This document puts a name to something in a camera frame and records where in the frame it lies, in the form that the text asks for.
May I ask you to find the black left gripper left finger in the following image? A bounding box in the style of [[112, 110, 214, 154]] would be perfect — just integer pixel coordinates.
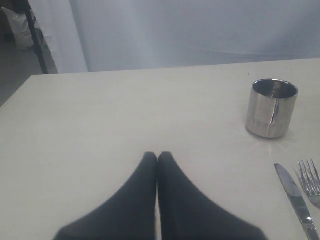
[[55, 152, 158, 240]]

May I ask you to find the stainless steel cup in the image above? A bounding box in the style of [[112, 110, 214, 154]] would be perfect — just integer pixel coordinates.
[[245, 78, 298, 139]]

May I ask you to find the stainless steel table knife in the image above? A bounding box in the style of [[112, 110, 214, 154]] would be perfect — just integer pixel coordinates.
[[274, 163, 320, 240]]

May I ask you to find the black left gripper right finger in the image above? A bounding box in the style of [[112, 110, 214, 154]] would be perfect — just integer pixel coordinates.
[[157, 152, 266, 240]]

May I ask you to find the stainless steel fork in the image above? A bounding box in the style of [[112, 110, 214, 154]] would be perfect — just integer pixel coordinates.
[[298, 159, 320, 209]]

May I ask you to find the black metal stand leg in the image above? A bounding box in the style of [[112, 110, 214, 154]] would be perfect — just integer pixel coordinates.
[[24, 0, 49, 75]]

